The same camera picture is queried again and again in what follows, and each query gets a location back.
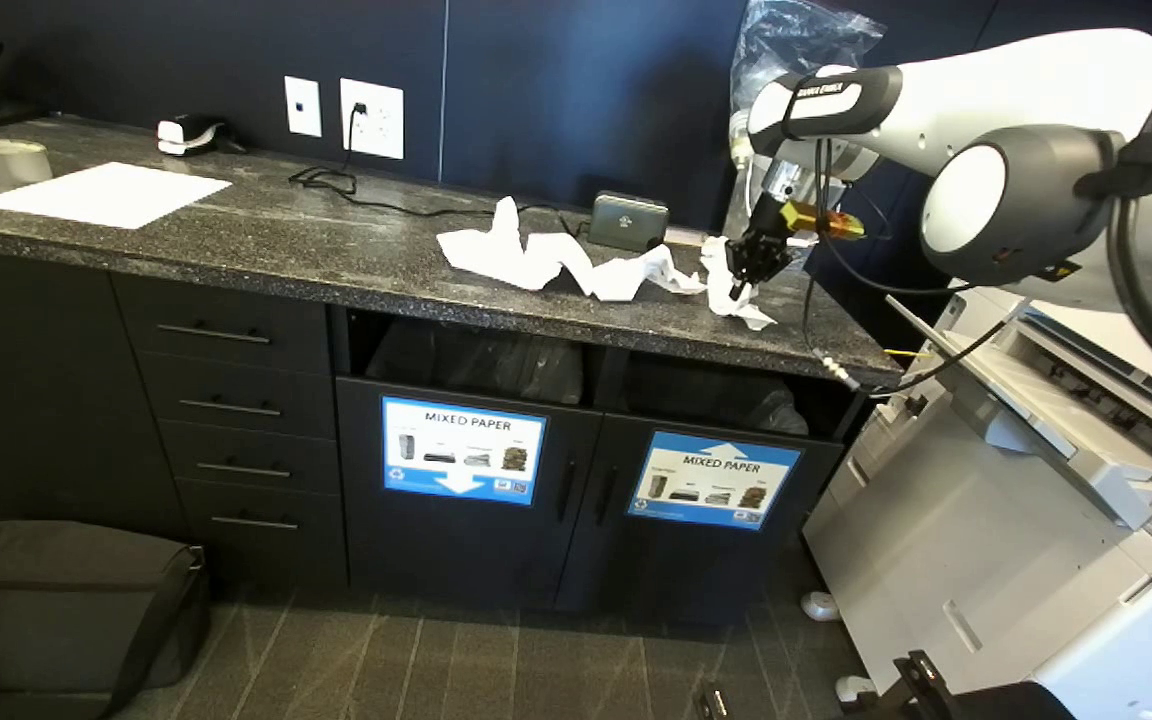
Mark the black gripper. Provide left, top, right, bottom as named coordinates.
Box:
left=726, top=195, right=814, bottom=284

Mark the white tissue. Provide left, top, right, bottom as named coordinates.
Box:
left=435, top=195, right=698, bottom=304
left=659, top=236, right=771, bottom=332

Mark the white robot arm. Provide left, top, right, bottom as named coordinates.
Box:
left=740, top=30, right=1152, bottom=348

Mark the black shoulder bag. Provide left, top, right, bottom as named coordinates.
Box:
left=0, top=520, right=210, bottom=720

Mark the right black bin door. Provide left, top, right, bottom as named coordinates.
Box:
left=560, top=416, right=841, bottom=626

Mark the black bin door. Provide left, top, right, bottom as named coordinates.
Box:
left=560, top=416, right=841, bottom=626
left=335, top=376, right=597, bottom=608

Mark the left black bin door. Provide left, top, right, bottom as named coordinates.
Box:
left=335, top=376, right=597, bottom=608

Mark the small grey box device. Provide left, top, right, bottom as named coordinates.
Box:
left=588, top=193, right=666, bottom=252

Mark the clear plastic bucket with bag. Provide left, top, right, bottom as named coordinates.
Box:
left=725, top=0, right=883, bottom=242

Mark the blue mixed paper sign right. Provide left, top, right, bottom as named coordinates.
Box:
left=629, top=433, right=798, bottom=533

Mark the blue mixed paper sign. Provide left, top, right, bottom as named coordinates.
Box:
left=629, top=433, right=798, bottom=533
left=381, top=397, right=546, bottom=509

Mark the blue mixed paper sign left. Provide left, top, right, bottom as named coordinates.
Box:
left=381, top=397, right=546, bottom=509

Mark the large white printer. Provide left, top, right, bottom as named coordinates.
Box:
left=803, top=290, right=1152, bottom=720

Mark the dark drawer cabinet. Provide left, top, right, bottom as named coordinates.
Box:
left=114, top=282, right=346, bottom=590

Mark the white stapler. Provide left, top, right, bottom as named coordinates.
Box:
left=154, top=117, right=221, bottom=158

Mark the white paper sheet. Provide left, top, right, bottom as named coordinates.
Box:
left=0, top=159, right=225, bottom=234

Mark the white wall outlet plate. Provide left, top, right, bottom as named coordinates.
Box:
left=341, top=79, right=405, bottom=159

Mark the black power cable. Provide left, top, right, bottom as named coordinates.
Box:
left=283, top=99, right=499, bottom=225

